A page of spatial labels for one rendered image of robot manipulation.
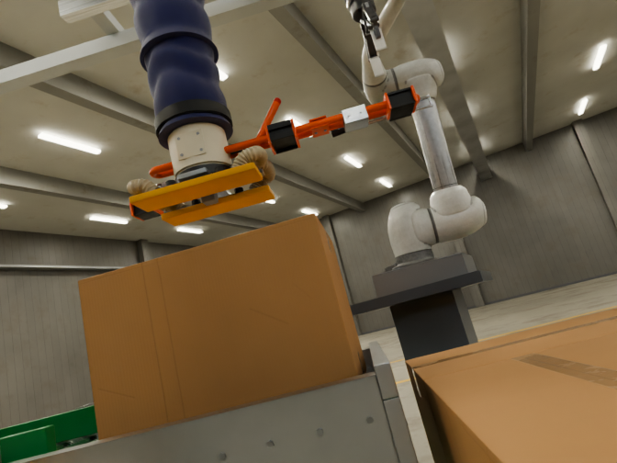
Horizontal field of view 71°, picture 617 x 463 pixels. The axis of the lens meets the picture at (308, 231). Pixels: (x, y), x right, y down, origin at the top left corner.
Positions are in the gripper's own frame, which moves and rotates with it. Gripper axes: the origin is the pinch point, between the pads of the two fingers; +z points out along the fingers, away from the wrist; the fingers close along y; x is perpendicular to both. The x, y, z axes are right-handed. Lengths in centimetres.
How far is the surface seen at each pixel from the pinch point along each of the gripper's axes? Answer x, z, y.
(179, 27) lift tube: -54, -22, 12
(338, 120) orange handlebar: -17.0, 16.2, 3.1
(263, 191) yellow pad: -44, 28, -3
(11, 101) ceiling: -472, -390, -450
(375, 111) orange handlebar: -5.5, 15.0, -0.5
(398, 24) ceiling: 168, -390, -553
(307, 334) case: -38, 71, 22
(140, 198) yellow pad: -72, 28, 16
